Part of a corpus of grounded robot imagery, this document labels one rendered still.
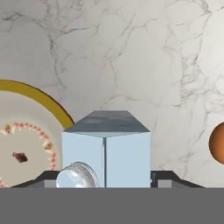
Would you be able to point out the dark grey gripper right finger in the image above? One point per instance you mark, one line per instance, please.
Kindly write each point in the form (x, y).
(169, 177)

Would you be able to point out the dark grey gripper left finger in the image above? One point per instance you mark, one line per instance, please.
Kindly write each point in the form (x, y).
(46, 176)

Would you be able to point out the pale blue milk carton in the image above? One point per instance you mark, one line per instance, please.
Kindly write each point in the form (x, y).
(116, 151)

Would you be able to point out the yellow-rimmed patterned bowl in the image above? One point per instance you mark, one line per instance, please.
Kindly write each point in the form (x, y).
(26, 140)

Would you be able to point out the brown egg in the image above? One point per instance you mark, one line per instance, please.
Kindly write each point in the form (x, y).
(218, 143)

